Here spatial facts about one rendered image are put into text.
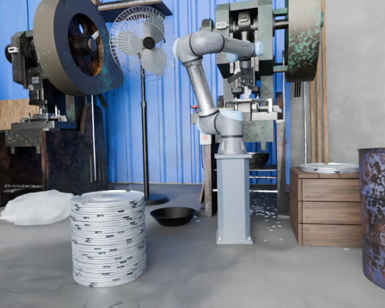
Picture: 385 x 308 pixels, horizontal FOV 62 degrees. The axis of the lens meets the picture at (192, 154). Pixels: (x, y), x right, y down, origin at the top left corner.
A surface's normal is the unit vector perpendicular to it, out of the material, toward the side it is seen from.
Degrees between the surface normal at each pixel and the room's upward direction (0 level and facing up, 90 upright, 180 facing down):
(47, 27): 86
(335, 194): 90
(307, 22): 110
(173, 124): 90
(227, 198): 90
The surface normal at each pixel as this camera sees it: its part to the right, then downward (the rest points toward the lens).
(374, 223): -0.98, 0.07
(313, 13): -0.24, 0.29
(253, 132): -0.25, 0.06
